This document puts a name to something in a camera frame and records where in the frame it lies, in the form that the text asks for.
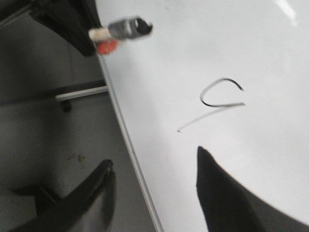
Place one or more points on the white whiteboard with aluminium frame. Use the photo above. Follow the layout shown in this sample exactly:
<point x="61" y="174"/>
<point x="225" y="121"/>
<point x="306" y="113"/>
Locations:
<point x="231" y="76"/>

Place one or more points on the black caster wheel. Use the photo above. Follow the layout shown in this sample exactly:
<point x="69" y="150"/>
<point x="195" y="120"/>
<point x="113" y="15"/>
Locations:
<point x="66" y="106"/>

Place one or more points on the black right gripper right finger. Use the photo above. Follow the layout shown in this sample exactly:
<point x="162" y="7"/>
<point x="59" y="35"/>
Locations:
<point x="229" y="207"/>

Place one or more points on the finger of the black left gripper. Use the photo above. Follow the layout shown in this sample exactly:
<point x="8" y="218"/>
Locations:
<point x="89" y="207"/>

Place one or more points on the white whiteboard stand leg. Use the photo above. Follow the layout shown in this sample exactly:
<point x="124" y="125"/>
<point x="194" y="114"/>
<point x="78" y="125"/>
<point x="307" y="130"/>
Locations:
<point x="81" y="93"/>

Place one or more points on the right gripper black second-arm left finger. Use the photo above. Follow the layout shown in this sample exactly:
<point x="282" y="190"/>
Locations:
<point x="70" y="19"/>

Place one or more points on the black whiteboard marker with tape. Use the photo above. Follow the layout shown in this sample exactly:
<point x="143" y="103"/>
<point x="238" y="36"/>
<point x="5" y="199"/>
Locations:
<point x="107" y="38"/>

